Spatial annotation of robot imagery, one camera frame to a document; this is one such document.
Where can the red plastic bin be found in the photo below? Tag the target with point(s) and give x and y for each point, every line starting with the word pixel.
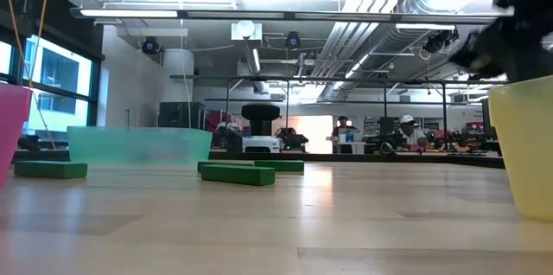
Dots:
pixel 10 128

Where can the silver ceiling air duct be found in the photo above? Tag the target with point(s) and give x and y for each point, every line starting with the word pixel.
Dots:
pixel 389 37

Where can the black ceiling camera mount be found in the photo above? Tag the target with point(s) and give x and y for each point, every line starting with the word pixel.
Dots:
pixel 438 40

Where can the person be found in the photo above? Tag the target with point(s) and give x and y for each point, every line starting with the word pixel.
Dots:
pixel 291 136
pixel 410 134
pixel 343 130

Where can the black metal scaffold frame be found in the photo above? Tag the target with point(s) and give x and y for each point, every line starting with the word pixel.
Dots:
pixel 345 81

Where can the yellow plastic bin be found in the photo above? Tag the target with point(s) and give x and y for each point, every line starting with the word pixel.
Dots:
pixel 527 145

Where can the teal plastic bin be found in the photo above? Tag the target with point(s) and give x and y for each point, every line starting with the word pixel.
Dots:
pixel 138 145

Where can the long ceiling light bar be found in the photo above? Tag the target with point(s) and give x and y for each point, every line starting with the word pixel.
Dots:
pixel 129 12

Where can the large glass window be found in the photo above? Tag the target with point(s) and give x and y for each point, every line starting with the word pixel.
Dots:
pixel 56 89

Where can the white round column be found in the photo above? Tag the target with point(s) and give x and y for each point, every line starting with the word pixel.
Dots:
pixel 177 85

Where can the black cabinet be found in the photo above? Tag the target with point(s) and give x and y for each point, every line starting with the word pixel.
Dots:
pixel 180 114

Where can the white ceiling box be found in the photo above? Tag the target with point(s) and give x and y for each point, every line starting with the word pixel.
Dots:
pixel 246 30

